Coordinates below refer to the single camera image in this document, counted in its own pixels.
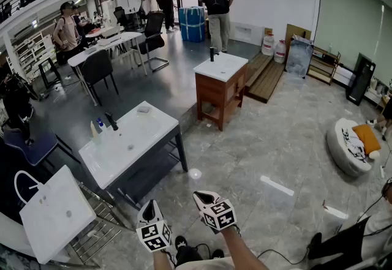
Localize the white flat washbasin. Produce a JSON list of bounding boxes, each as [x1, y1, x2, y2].
[[18, 164, 97, 265]]

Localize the person's beige shirt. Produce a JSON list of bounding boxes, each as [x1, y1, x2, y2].
[[183, 256, 237, 270]]

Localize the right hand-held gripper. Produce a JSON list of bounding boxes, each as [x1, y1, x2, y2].
[[192, 190, 239, 232]]

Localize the black frame table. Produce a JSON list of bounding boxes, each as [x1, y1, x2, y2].
[[37, 56, 62, 91]]

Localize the person's black trousers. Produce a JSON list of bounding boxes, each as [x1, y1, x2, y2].
[[175, 245, 204, 270]]

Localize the dark grey chair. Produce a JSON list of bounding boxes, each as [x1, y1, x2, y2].
[[80, 48, 120, 107]]

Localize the black cantilever chair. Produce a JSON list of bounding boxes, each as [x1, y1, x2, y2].
[[130, 11, 170, 73]]

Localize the white floor cable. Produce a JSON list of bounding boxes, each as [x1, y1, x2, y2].
[[53, 75, 81, 104]]

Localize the white desk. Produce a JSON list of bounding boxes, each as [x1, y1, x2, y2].
[[67, 31, 148, 107]]

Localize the wooden shelf rack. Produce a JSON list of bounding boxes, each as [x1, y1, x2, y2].
[[306, 45, 342, 87]]

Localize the person's right forearm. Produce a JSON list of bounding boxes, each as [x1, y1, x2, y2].
[[219, 226, 271, 270]]

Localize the white washbasin on dark cabinet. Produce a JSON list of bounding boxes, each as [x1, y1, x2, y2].
[[78, 100, 189, 211]]

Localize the person's left forearm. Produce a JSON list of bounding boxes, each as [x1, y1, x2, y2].
[[152, 249, 173, 270]]

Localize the black thick basin faucet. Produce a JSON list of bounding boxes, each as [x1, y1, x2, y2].
[[104, 111, 119, 132]]

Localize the white flat panel box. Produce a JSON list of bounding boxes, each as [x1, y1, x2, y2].
[[229, 21, 265, 47]]

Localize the pale green roller blind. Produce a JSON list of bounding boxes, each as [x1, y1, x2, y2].
[[313, 0, 392, 88]]

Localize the orange cushion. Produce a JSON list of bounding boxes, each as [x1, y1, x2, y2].
[[352, 124, 382, 156]]

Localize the black rectangular frame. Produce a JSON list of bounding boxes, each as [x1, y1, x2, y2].
[[345, 52, 377, 107]]

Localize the blue chair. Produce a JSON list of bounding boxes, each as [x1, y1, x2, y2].
[[2, 127, 81, 169]]

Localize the clear water jug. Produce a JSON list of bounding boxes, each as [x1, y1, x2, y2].
[[260, 31, 276, 57], [273, 39, 287, 64]]

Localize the white washbasin on wooden cabinet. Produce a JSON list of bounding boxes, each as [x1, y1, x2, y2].
[[192, 51, 249, 132]]

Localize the black cart with red base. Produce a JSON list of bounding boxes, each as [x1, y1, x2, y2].
[[0, 140, 37, 225]]

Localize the brown cardboard sheet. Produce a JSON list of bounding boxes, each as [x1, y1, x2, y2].
[[284, 23, 312, 46]]

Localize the clear blue-capped pump bottle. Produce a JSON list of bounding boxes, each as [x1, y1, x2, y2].
[[96, 118, 108, 141]]

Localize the blue wrapped package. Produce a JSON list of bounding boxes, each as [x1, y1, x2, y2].
[[178, 6, 206, 43]]

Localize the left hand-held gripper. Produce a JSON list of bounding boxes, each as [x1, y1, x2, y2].
[[135, 200, 173, 253]]

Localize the white beanbag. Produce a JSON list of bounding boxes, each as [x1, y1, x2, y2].
[[326, 118, 381, 178]]

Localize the black and white patterned cloth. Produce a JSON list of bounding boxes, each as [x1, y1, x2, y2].
[[341, 127, 369, 165]]

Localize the metal rack frame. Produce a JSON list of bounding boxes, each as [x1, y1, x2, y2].
[[64, 182, 131, 267]]

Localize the plastic-wrapped panel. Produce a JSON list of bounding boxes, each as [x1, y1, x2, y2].
[[284, 34, 315, 77]]

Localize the person's left black shoe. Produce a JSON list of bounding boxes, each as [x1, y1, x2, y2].
[[174, 235, 189, 250]]

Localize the black swivel office chair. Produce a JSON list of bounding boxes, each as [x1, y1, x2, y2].
[[2, 74, 40, 144]]

